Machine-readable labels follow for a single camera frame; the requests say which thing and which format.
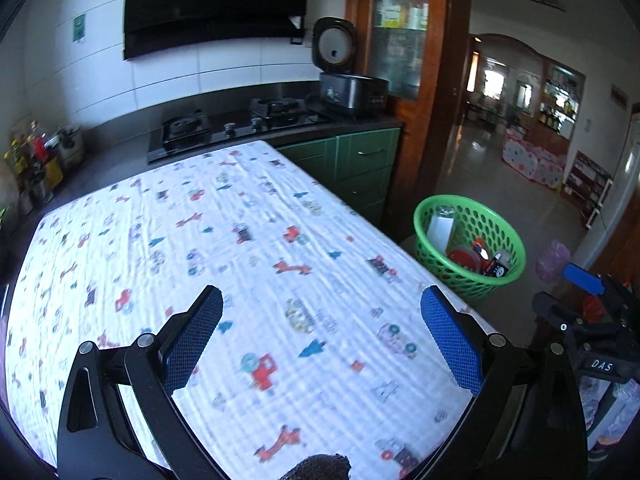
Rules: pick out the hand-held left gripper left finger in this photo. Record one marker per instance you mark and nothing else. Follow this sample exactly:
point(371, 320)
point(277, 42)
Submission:
point(192, 345)

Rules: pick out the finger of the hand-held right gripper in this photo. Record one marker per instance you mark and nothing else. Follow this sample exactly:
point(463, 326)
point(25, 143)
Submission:
point(555, 312)
point(585, 280)

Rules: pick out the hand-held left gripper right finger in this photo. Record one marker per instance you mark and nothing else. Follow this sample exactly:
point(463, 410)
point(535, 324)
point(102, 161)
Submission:
point(450, 345)

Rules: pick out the black packet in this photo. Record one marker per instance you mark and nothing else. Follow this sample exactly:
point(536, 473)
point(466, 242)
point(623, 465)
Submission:
point(500, 267)

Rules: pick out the green plastic basket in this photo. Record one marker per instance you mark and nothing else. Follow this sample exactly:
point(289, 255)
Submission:
point(505, 240)

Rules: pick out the red paper cup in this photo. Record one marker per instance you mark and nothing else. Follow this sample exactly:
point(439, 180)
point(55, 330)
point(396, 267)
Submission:
point(462, 257)

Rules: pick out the white and blue milk carton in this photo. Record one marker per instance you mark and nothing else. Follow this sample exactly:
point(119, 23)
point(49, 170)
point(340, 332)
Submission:
point(441, 232)

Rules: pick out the person's left hand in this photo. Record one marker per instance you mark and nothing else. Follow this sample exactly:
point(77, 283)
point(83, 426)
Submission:
point(320, 469)

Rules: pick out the pink plastic bag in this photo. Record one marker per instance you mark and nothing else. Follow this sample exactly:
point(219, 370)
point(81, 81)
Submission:
point(554, 262)

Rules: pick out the patterned cloth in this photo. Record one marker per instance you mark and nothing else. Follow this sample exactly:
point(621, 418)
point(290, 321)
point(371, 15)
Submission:
point(617, 420)

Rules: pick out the low shelf rack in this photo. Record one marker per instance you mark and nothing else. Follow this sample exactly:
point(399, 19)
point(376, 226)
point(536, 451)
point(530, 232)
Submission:
point(587, 185)

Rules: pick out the printed white tablecloth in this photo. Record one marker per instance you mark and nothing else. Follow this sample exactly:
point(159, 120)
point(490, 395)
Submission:
point(200, 240)

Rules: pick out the white refrigerator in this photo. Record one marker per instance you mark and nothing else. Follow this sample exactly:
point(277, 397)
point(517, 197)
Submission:
point(627, 160)

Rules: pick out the pink dotted play tent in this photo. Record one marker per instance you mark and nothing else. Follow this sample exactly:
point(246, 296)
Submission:
point(532, 160)

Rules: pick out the wooden display cabinet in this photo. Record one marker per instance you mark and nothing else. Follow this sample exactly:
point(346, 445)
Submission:
point(562, 100)

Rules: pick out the green kitchen cabinet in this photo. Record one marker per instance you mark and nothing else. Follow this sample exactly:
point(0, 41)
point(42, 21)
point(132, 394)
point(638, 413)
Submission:
point(360, 165)

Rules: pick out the black gas stove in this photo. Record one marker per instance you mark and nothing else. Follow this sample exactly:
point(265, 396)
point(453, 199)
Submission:
point(235, 127)

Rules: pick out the group of condiment bottles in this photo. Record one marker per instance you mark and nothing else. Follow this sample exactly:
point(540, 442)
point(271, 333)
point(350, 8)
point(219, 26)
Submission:
point(30, 165)

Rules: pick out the wooden glass door cabinet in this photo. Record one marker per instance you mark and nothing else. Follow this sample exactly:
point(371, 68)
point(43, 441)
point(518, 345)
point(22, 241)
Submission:
point(440, 85)

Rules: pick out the black rice cooker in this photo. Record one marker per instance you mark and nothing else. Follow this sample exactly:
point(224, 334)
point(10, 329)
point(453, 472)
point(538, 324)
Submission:
point(350, 90)

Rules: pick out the black range hood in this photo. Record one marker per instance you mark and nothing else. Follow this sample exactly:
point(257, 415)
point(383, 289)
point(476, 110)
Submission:
point(215, 5)

